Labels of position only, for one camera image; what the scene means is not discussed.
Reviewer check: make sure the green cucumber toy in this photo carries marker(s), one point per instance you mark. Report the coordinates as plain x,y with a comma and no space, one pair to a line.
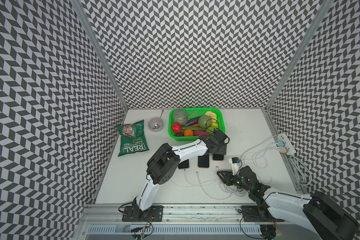
193,128

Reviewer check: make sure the teal usb charger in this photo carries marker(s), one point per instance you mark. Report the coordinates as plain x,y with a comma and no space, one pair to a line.
280,143

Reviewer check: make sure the green plastic basket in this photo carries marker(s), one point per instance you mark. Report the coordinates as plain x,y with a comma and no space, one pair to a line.
195,112

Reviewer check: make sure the magenta sweet potato toy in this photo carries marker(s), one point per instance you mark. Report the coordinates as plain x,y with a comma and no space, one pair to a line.
200,133

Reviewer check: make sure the aluminium front rail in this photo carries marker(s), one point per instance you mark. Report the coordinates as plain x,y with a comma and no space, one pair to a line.
171,214

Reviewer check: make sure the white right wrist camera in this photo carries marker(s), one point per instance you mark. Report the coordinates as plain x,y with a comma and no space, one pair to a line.
236,164

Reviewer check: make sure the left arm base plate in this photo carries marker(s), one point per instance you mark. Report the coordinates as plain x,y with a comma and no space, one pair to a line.
134,214

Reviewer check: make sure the metal spoon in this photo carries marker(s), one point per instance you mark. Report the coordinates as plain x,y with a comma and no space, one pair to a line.
160,117

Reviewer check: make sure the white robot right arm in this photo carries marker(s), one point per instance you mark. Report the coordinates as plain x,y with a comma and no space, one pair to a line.
317,212

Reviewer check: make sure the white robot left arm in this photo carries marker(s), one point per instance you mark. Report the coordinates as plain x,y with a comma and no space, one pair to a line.
163,164

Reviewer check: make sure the light green cabbage toy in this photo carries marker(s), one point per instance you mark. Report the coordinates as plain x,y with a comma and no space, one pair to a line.
210,130

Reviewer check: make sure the orange pumpkin toy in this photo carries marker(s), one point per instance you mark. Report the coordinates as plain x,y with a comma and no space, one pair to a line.
188,133

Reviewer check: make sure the grey bowl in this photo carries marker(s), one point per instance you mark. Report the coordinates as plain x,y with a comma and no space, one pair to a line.
151,125

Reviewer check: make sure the purple eggplant toy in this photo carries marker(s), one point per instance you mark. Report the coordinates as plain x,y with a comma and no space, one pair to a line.
192,121

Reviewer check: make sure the white power strip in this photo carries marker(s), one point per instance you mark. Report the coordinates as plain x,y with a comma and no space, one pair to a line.
290,150

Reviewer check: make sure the green round fruit toy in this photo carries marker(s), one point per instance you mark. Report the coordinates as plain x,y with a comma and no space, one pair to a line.
205,121

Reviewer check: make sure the netted green melon toy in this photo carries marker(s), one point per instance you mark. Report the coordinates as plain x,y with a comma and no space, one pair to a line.
180,116

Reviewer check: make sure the cream cauliflower toy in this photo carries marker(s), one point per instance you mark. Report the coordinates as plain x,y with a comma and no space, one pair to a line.
212,115

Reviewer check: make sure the pink usb charger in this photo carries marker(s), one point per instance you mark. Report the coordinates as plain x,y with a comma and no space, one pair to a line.
283,150

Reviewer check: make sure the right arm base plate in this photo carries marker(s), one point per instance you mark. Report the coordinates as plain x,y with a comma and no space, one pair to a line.
257,214

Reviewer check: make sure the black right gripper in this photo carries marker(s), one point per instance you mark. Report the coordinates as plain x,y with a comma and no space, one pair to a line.
227,176

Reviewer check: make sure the green chips bag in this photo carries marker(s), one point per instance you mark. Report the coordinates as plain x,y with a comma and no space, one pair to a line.
132,138

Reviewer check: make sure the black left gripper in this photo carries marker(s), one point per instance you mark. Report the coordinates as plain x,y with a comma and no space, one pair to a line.
223,149

